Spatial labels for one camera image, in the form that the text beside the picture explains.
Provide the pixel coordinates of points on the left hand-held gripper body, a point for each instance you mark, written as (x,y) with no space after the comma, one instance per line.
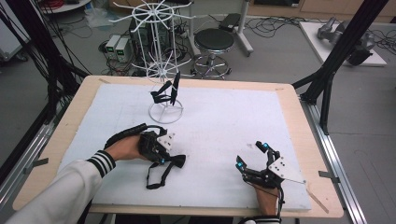
(155,144)

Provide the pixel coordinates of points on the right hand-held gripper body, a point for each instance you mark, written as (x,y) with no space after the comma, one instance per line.
(274,172)

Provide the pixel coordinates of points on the black bow tie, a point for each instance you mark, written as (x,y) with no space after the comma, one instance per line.
(169,90)
(174,161)

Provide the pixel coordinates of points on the person's right hand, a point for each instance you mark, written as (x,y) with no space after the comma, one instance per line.
(267,200)

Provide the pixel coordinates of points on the person's left hand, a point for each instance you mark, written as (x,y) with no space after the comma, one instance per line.
(126,149)

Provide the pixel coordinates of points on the white foam mat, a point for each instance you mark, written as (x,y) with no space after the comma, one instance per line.
(224,124)

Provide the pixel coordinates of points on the thin wooden stick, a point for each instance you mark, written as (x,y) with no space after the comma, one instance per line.
(317,200)

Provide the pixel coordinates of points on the white bench power supply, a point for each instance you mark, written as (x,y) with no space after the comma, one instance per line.
(123,49)
(112,45)

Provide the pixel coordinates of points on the black computer tower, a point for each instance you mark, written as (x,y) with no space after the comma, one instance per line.
(146,37)

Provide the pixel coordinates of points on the white floor board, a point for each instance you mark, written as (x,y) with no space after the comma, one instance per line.
(314,40)

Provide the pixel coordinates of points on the white stand leg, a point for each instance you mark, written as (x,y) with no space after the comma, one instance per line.
(244,31)

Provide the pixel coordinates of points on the black round stool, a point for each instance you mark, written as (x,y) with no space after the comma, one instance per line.
(214,39)

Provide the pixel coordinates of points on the black box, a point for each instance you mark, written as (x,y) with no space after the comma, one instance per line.
(229,21)

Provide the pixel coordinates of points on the round white table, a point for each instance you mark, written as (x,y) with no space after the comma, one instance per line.
(67,6)

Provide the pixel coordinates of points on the metal clamp bracket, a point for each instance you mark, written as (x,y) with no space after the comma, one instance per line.
(328,176)
(35,164)

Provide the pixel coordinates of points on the aluminium rail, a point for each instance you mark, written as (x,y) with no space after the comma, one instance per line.
(25,149)
(336,161)

